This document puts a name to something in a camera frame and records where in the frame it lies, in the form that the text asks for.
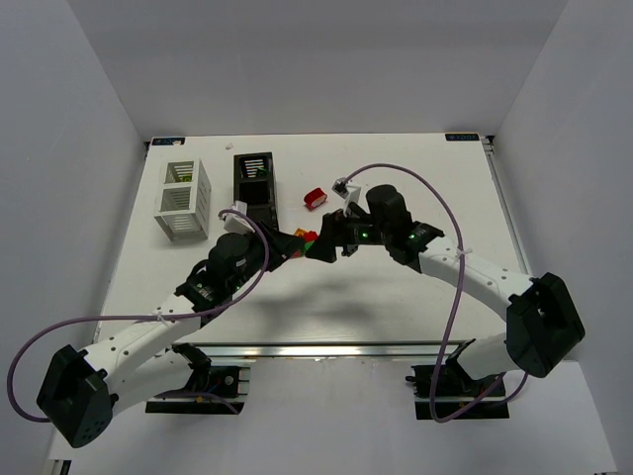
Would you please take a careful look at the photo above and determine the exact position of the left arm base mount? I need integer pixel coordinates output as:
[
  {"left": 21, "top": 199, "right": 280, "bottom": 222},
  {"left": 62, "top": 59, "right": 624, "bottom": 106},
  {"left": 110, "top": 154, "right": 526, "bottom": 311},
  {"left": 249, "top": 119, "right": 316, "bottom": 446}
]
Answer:
[{"left": 145, "top": 343, "right": 250, "bottom": 416}]

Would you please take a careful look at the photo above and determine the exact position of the white slotted container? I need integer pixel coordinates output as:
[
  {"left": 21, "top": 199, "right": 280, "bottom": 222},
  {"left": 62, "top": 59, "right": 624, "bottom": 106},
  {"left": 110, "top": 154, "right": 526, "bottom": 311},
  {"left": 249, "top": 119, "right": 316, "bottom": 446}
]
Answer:
[{"left": 154, "top": 158, "right": 212, "bottom": 241}]

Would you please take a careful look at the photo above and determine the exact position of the red and green brick stack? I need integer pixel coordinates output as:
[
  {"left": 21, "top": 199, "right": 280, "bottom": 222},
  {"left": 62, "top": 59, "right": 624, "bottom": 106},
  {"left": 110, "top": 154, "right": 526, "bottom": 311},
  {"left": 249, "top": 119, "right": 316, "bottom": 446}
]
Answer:
[{"left": 302, "top": 231, "right": 318, "bottom": 255}]

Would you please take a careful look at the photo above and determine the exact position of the black slotted container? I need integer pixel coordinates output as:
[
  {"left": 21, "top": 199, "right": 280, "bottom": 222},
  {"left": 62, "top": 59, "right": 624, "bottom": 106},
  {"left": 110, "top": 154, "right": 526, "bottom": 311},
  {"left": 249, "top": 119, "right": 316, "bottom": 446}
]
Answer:
[{"left": 233, "top": 151, "right": 279, "bottom": 230}]

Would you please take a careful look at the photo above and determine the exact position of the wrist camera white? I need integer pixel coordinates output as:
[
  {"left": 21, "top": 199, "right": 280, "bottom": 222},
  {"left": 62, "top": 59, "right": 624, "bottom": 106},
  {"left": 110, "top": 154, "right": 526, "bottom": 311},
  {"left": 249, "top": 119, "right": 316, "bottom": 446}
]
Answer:
[
  {"left": 221, "top": 200, "right": 253, "bottom": 235},
  {"left": 332, "top": 178, "right": 362, "bottom": 217}
]

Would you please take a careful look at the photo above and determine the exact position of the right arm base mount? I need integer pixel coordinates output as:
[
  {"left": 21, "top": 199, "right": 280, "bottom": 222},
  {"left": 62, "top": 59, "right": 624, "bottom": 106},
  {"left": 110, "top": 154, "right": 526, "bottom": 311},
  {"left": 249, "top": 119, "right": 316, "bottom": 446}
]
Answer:
[{"left": 405, "top": 364, "right": 509, "bottom": 421}]

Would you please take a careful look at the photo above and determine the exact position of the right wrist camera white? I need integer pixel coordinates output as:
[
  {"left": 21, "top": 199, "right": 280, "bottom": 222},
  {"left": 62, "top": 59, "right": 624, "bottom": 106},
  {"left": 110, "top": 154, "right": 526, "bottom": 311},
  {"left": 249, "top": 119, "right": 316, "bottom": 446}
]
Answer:
[{"left": 332, "top": 178, "right": 362, "bottom": 217}]

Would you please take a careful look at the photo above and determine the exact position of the red rounded flower brick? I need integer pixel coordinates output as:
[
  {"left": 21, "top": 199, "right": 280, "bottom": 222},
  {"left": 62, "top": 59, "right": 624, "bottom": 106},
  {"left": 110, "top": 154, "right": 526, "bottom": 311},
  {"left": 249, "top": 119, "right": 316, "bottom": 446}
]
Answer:
[{"left": 304, "top": 187, "right": 327, "bottom": 211}]

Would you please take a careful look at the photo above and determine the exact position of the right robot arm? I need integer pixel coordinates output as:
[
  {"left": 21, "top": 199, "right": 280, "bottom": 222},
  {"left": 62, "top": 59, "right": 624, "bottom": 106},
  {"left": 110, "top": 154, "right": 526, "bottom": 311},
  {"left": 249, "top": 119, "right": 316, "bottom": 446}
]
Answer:
[{"left": 306, "top": 184, "right": 586, "bottom": 383}]

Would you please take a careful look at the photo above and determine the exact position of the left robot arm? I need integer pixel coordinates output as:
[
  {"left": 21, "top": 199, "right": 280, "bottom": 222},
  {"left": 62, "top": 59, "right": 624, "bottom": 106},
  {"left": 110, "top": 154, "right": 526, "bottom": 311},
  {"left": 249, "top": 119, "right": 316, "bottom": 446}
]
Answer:
[{"left": 37, "top": 224, "right": 304, "bottom": 448}]

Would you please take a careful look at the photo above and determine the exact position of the aluminium table rail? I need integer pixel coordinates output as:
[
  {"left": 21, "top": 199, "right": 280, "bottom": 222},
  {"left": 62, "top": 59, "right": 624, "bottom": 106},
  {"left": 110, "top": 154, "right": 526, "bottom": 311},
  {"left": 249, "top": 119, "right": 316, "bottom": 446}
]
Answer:
[{"left": 194, "top": 341, "right": 440, "bottom": 359}]

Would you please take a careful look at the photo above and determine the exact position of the blue label right corner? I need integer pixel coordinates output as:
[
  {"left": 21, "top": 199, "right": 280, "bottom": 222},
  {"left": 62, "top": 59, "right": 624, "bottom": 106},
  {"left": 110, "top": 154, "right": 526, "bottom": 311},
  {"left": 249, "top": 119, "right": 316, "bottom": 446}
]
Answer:
[{"left": 444, "top": 133, "right": 480, "bottom": 142}]

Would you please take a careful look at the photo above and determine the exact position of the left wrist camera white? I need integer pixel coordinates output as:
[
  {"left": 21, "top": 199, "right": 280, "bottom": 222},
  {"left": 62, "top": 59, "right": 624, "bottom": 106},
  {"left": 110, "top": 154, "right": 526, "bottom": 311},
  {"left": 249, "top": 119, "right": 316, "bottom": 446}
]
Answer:
[{"left": 221, "top": 200, "right": 253, "bottom": 235}]

